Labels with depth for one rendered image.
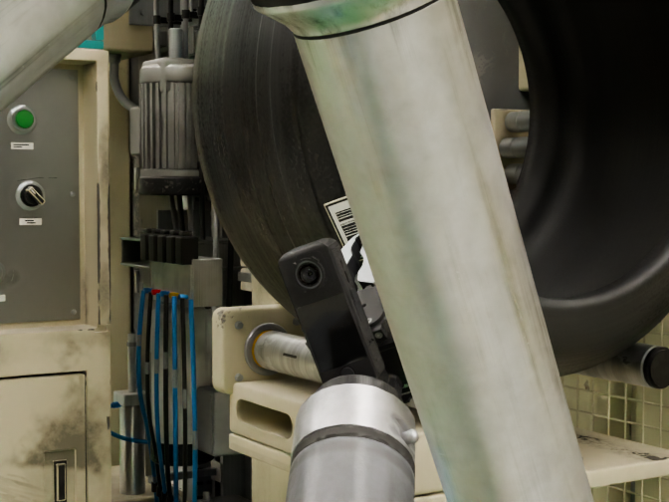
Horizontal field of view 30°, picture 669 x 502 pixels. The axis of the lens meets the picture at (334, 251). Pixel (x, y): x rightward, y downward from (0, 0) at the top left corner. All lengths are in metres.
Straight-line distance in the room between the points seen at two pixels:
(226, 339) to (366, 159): 0.81
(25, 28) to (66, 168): 1.11
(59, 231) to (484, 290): 1.11
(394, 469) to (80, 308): 0.93
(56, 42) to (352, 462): 0.37
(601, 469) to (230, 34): 0.57
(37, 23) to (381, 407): 0.41
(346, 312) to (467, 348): 0.27
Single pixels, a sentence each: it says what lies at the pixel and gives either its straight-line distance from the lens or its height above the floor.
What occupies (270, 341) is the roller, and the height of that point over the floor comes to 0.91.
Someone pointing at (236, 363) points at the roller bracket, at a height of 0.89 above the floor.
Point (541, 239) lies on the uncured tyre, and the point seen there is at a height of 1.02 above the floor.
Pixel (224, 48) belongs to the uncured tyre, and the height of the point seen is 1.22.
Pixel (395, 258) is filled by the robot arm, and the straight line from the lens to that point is 0.66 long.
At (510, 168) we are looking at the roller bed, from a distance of 1.80.
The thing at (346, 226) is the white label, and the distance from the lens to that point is 1.10.
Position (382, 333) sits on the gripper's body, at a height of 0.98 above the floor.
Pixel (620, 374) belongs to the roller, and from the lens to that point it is 1.36.
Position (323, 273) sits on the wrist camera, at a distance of 0.93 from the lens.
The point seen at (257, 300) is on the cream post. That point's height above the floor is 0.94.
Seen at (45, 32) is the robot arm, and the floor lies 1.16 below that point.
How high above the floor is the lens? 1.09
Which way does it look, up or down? 3 degrees down
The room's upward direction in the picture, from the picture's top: straight up
